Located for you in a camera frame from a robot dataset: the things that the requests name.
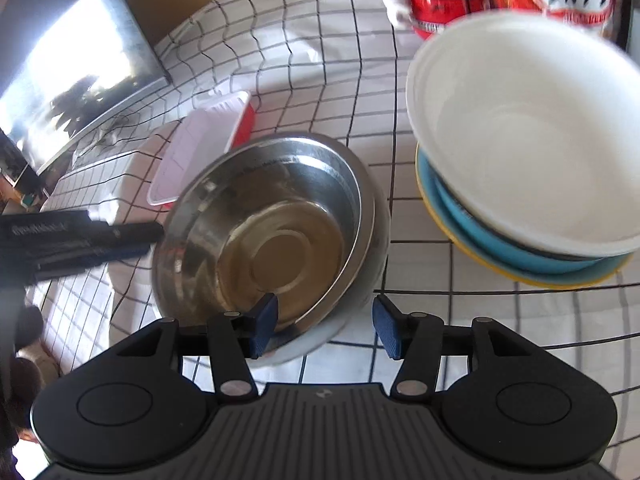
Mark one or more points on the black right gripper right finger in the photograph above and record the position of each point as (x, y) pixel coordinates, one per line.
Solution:
(415, 339)

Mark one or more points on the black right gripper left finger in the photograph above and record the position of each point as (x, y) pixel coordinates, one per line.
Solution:
(236, 337)

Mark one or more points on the blue enamel bowl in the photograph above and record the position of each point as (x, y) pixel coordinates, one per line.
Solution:
(500, 244)

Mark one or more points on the red white plastic tray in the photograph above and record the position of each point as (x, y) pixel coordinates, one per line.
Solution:
(215, 127)

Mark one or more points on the white paper noodle bowl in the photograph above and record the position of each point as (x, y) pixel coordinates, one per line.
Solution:
(534, 125)

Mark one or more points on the stainless steel bowl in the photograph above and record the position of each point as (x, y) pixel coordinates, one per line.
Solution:
(295, 214)

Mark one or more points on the black flat monitor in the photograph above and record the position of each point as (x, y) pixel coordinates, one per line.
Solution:
(67, 66)

